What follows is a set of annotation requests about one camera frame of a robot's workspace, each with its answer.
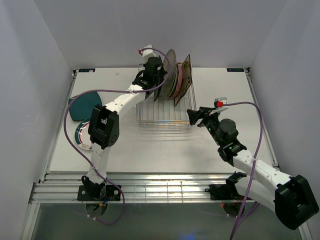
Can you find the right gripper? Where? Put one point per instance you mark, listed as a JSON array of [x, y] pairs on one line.
[[203, 113]]

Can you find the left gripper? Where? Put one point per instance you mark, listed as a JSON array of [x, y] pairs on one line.
[[162, 72]]

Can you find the large speckled round plate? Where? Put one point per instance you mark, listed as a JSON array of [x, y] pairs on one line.
[[170, 66]]

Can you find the mint green flower plate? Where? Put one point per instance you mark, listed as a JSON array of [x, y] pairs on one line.
[[175, 81]]

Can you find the pink polka dot plate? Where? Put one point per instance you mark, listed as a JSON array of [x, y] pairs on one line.
[[179, 80]]

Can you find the cream flower square plate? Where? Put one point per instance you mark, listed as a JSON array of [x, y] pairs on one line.
[[186, 79]]

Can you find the black floral square plate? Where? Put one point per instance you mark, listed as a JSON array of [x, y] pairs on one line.
[[157, 92]]

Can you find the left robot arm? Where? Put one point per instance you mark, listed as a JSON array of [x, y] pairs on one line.
[[104, 127]]

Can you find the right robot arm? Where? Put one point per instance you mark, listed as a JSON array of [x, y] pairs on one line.
[[291, 198]]

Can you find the right blue table label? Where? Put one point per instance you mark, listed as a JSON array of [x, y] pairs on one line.
[[235, 70]]

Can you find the blue table label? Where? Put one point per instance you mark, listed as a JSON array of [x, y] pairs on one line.
[[235, 70], [86, 70]]

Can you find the left blue table label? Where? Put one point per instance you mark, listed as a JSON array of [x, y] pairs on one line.
[[86, 70]]

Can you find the teal square plate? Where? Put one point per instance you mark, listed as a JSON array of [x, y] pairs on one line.
[[82, 108]]

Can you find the white plate green rim left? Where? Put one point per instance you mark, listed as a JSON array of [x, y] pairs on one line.
[[81, 135]]

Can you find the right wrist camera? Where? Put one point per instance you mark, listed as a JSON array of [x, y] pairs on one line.
[[220, 101]]

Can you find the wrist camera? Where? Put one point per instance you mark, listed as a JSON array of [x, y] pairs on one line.
[[147, 53], [220, 101]]

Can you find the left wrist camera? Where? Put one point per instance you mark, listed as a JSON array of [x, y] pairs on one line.
[[147, 53]]

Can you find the wire dish rack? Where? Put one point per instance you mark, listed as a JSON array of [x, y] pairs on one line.
[[163, 113]]

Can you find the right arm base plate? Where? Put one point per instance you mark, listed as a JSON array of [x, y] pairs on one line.
[[222, 192]]

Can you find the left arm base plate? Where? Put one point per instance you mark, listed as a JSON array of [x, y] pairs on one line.
[[103, 193]]

